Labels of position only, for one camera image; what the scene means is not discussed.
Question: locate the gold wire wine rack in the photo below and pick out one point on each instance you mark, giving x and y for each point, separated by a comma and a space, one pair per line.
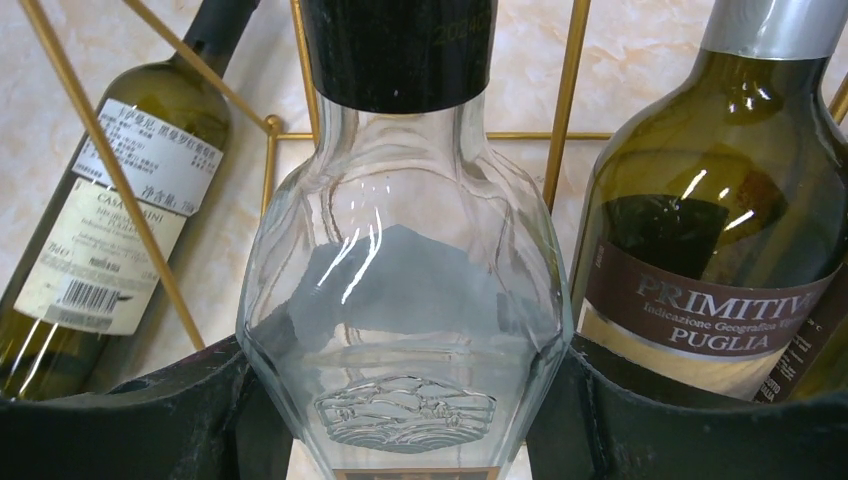
272, 126

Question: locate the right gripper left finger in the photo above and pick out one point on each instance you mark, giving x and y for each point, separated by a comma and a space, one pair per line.
203, 417

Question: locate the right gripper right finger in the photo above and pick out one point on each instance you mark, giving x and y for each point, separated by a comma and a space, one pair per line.
608, 418

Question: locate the clear liquor bottle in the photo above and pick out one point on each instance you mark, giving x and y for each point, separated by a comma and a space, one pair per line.
403, 302

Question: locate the dark bottle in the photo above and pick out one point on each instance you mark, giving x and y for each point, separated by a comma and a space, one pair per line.
815, 362
85, 276

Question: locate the brown wine bottle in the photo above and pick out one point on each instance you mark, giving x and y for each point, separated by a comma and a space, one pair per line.
716, 218

